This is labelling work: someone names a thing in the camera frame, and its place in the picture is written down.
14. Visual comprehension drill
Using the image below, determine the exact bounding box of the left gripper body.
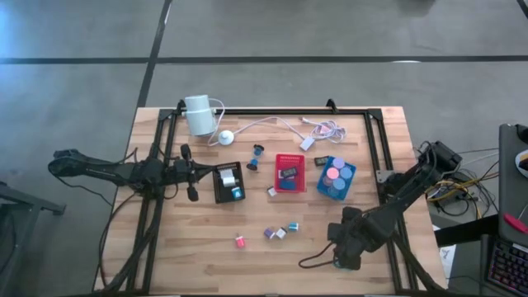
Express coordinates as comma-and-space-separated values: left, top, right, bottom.
175, 143, 201, 202

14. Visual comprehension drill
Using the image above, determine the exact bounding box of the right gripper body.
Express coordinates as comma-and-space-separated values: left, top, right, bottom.
328, 205, 372, 272

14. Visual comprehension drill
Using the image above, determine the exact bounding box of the black plastic basket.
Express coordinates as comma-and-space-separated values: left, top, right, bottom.
212, 161, 247, 205

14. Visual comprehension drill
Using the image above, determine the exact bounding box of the blue plastic basket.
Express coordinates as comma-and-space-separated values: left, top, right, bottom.
316, 155, 358, 202

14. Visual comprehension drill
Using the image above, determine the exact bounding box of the black-capped blue hourglass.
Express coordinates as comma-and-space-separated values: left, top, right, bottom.
246, 143, 266, 172

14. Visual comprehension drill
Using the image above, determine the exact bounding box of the red plastic basket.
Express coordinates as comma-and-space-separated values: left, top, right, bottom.
274, 153, 307, 194

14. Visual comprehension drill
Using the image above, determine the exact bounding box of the white paper sheet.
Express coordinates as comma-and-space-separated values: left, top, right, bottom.
439, 243, 457, 269

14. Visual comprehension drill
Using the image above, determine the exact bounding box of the black flat panel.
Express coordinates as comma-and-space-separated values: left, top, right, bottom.
433, 214, 500, 248

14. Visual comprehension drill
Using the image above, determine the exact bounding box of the backlit computer keyboard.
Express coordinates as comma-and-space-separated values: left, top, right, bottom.
486, 238, 528, 296

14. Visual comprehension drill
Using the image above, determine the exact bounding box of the grey metal bench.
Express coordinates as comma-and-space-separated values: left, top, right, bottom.
0, 181, 67, 297

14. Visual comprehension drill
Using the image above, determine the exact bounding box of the grey side desk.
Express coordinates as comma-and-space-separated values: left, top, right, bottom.
497, 123, 528, 248

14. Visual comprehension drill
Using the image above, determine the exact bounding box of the white and yellow mouse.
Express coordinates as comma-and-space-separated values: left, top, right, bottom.
515, 148, 528, 178

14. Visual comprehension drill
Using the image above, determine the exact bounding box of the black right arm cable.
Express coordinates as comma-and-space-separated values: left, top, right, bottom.
299, 242, 336, 270

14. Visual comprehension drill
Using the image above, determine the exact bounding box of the thin white lamp cable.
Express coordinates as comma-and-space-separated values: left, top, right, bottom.
207, 97, 227, 148

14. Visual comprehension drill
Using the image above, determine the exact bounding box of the thick white power cable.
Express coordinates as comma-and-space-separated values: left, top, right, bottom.
230, 116, 309, 144

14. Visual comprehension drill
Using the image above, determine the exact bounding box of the coiled white cable bundle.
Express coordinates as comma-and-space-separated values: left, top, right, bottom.
300, 117, 347, 144

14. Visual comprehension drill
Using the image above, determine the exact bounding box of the yellow and black cable pile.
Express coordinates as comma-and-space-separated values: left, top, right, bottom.
424, 181, 496, 218

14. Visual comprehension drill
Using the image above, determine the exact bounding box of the red tool handle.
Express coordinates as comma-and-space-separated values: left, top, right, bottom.
502, 213, 528, 235

